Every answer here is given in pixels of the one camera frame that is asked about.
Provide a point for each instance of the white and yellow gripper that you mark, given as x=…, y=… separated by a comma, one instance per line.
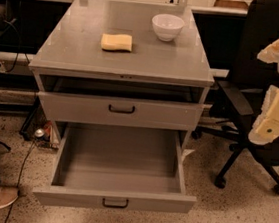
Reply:
x=266, y=126

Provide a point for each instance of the grey drawer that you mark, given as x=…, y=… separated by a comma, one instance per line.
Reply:
x=120, y=111
x=114, y=167

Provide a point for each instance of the grey top drawer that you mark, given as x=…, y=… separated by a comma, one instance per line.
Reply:
x=120, y=111

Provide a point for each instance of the grey drawer cabinet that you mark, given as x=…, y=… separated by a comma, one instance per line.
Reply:
x=72, y=60

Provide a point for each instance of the black office chair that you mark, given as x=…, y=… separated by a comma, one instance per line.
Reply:
x=239, y=97

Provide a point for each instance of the white bowl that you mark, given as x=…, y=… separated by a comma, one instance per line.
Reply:
x=167, y=26

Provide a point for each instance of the yellow sponge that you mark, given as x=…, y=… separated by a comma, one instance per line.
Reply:
x=116, y=42

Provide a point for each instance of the silver round floor object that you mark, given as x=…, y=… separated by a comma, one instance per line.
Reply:
x=39, y=133

